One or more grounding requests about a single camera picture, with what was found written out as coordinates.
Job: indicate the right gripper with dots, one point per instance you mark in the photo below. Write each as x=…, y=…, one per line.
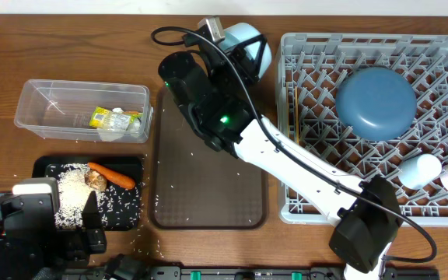
x=243, y=64

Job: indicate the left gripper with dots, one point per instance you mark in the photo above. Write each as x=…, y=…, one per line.
x=85, y=241

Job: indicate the pile of white rice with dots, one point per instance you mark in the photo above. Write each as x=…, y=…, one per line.
x=117, y=206

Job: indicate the brown food scrap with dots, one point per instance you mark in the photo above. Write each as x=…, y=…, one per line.
x=95, y=180

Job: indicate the orange carrot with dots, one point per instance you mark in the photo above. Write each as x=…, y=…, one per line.
x=113, y=176

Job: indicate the white paper napkin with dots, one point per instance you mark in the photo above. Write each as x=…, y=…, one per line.
x=111, y=136

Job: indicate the yellow snack wrapper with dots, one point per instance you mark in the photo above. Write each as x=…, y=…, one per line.
x=116, y=119

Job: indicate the dark blue plate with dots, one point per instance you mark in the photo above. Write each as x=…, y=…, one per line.
x=377, y=103

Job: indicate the light blue plastic cup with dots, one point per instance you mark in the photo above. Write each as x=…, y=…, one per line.
x=419, y=171

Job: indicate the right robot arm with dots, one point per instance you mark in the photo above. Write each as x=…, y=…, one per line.
x=363, y=214

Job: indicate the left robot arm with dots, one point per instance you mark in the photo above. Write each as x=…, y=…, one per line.
x=31, y=245

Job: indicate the black waste tray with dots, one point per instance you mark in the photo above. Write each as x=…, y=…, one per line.
x=127, y=165

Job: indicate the wooden chopstick in rack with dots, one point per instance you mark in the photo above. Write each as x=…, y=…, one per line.
x=287, y=110
x=296, y=114

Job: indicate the grey plastic dishwasher rack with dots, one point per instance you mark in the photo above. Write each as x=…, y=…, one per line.
x=318, y=63

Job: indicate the clear plastic waste bin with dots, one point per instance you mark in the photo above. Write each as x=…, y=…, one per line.
x=62, y=109

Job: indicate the dark brown serving tray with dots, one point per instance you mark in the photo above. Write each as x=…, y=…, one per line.
x=195, y=187

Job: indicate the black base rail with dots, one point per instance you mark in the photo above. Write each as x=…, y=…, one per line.
x=125, y=267

